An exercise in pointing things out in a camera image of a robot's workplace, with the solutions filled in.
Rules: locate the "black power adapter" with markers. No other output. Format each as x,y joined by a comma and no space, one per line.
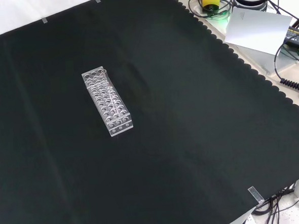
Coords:
297,38

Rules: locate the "clear plastic test tube rack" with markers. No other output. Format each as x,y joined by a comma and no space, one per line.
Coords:
114,124

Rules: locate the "pale board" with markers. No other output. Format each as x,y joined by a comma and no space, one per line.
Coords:
256,29

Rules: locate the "black bench cloth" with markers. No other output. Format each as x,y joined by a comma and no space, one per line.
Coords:
190,119

